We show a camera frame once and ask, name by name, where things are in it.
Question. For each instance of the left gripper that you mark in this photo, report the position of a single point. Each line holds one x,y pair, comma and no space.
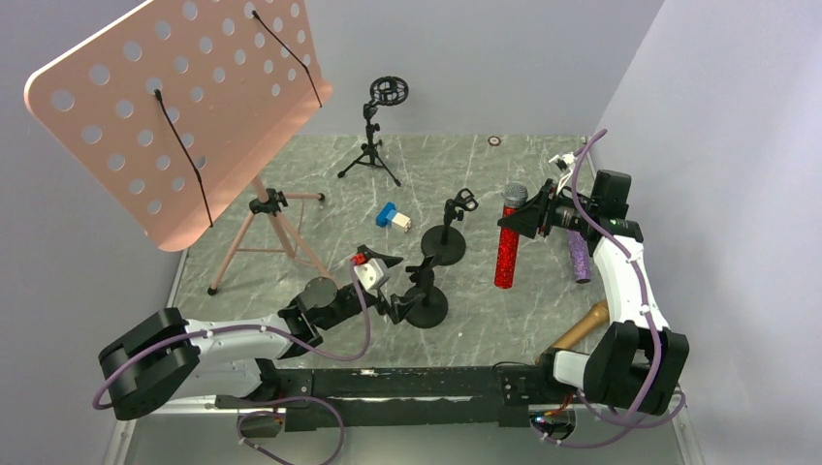
386,302

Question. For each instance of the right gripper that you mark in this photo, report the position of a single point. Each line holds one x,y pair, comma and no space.
548,209

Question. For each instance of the red glitter microphone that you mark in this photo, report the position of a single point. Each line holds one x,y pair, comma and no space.
514,195

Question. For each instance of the black round mic stand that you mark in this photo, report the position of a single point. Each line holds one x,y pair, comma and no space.
444,241
430,305

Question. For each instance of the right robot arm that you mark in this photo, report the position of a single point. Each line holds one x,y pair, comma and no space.
637,363

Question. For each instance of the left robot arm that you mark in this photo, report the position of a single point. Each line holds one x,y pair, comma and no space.
167,356

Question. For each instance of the pink perforated music stand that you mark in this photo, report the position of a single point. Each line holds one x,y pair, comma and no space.
177,106

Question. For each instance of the purple glitter microphone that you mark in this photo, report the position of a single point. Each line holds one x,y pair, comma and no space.
579,257

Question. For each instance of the blue and white toy block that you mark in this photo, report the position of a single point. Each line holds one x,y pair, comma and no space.
390,217

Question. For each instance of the gold microphone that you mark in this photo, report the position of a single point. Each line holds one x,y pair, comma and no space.
597,316

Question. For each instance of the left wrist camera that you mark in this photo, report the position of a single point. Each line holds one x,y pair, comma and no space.
372,273

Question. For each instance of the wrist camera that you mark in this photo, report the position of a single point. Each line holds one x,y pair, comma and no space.
372,273
565,162

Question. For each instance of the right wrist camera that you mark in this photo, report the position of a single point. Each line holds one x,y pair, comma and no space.
565,162

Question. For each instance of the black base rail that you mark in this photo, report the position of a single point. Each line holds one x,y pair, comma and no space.
504,395

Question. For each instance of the black tripod shock mount stand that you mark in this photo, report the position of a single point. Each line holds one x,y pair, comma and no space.
388,91

